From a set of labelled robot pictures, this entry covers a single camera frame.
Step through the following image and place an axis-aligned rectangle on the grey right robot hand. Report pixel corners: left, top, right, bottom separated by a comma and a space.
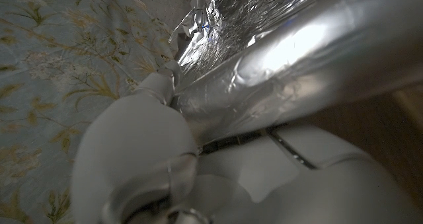
188, 0, 219, 32

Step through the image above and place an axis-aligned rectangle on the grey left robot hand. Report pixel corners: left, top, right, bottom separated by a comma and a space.
71, 60, 420, 224

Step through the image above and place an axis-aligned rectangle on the aluminum foil roll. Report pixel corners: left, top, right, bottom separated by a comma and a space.
168, 0, 423, 142

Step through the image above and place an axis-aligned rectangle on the floral printed backdrop cloth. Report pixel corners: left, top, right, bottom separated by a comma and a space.
0, 0, 179, 224

